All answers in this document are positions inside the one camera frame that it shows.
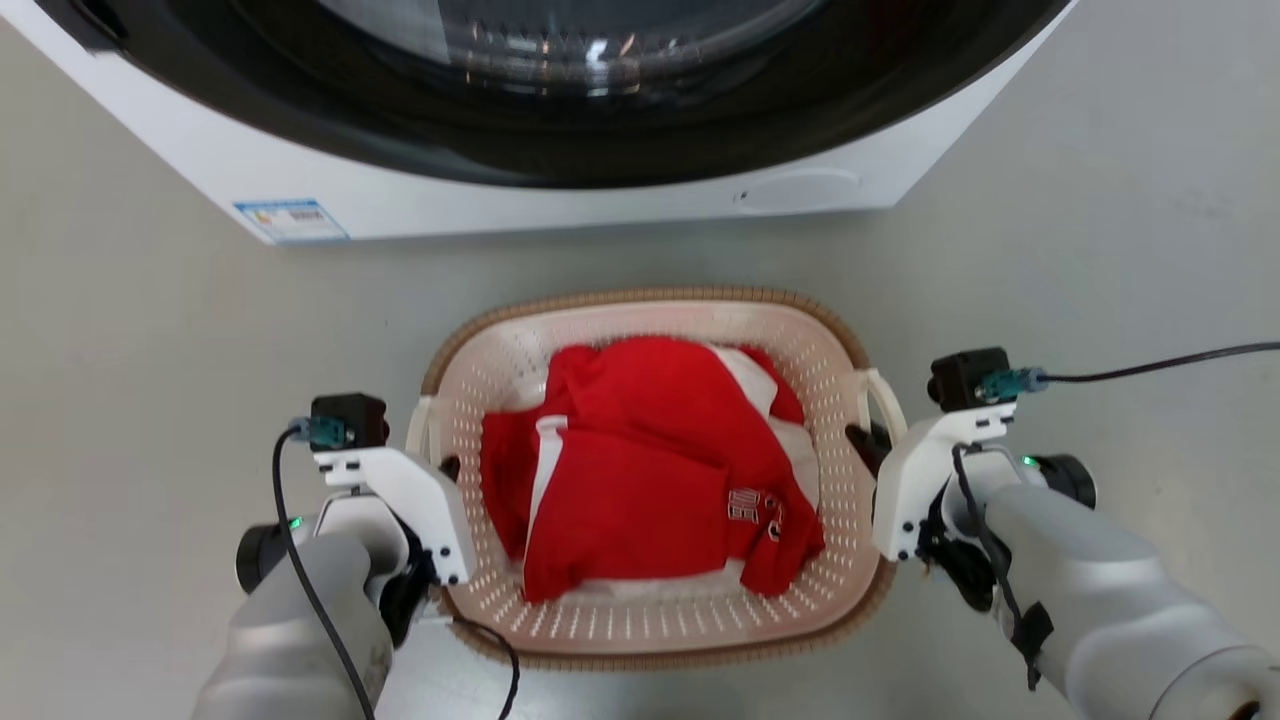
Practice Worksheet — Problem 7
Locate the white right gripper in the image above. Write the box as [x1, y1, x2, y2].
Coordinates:
[845, 400, 1017, 613]

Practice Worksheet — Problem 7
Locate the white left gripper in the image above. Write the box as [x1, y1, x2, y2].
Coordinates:
[312, 445, 477, 647]

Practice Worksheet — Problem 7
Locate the beige perforated plastic laundry basket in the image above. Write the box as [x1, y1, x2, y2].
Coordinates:
[405, 287, 909, 671]

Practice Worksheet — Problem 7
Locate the red garment with white trim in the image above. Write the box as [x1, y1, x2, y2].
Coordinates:
[480, 336, 827, 604]

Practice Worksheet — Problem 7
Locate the white front-load washing machine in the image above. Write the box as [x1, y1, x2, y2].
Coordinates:
[0, 0, 1081, 246]

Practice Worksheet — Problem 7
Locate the round white filter cover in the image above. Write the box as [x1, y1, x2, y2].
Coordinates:
[735, 168, 863, 213]

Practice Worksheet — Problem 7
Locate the blue energy label sticker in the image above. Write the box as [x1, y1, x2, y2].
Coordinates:
[233, 198, 351, 244]

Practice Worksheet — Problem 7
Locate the dark round washing machine door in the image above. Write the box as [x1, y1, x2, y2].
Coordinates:
[35, 0, 1071, 189]

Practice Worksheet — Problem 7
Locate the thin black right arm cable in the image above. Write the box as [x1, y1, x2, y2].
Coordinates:
[948, 445, 1056, 693]

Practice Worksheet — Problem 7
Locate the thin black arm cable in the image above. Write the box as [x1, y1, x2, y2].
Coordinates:
[448, 615, 522, 720]
[948, 445, 1056, 693]

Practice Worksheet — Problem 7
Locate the black left camera cable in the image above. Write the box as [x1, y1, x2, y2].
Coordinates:
[270, 415, 379, 720]

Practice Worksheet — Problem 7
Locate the black camera cable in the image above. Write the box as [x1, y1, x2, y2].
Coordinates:
[270, 415, 379, 720]
[978, 342, 1280, 404]

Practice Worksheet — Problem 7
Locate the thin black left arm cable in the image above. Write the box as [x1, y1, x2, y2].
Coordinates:
[448, 615, 522, 720]

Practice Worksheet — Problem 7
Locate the black right camera cable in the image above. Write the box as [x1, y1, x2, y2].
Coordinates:
[978, 342, 1280, 404]

